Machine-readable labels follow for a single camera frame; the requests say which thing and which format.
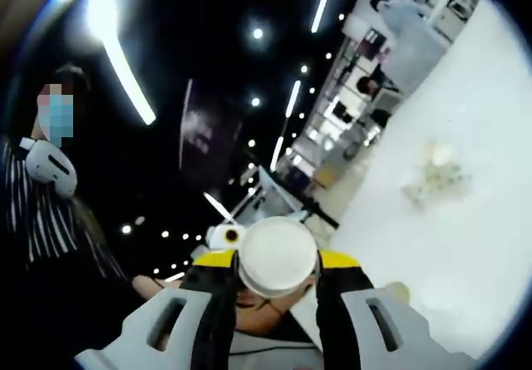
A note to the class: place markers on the white table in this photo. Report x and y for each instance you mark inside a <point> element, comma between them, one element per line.
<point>415,262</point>

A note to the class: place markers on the yellow cabinet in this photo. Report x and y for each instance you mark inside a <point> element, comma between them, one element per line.
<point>326,175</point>

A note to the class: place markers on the grey display panel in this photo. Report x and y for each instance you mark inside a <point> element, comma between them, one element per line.
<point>272,195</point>

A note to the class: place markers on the person's dark top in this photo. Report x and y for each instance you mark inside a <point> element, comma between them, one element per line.
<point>41,228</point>

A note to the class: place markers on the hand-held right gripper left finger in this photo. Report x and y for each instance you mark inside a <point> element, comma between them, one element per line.
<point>208,303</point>

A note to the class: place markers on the person's long hair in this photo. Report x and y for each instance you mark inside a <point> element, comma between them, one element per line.
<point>83,83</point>

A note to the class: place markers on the frosted white partition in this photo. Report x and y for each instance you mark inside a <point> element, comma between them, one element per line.
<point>415,58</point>

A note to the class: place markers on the black tripod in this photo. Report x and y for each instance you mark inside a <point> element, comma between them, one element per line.
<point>320,216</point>

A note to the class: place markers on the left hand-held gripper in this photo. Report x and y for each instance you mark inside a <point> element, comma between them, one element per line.
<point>216,237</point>

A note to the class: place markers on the white worn device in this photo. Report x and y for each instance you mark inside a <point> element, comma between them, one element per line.
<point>50,166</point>

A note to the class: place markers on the dark hanging banner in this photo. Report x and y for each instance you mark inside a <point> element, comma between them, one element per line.
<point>208,137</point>

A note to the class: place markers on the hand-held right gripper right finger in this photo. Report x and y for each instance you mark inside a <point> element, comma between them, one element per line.
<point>336,316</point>

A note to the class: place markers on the pile of paper cups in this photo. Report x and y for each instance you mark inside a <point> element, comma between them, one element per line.
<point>436,170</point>

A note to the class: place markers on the long ceiling light strip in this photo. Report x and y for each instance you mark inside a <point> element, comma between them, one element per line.
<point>124,75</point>
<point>323,0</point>

